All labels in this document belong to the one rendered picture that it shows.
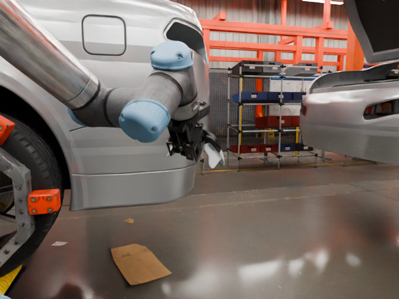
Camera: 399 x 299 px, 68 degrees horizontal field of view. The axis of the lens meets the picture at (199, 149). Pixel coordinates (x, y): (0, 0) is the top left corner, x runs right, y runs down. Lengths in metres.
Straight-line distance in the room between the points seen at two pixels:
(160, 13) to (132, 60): 0.23
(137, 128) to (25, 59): 0.19
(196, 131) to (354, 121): 1.97
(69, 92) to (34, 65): 0.07
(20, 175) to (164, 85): 0.75
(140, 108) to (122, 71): 0.83
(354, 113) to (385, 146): 0.33
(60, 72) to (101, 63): 0.80
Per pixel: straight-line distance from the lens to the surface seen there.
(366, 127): 2.50
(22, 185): 1.18
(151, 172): 1.34
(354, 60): 4.65
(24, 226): 1.22
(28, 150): 1.23
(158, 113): 0.50
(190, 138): 0.68
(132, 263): 2.46
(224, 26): 7.77
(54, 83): 0.54
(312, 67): 6.02
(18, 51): 0.51
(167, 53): 0.56
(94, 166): 1.34
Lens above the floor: 1.19
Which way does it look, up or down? 8 degrees down
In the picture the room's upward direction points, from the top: straight up
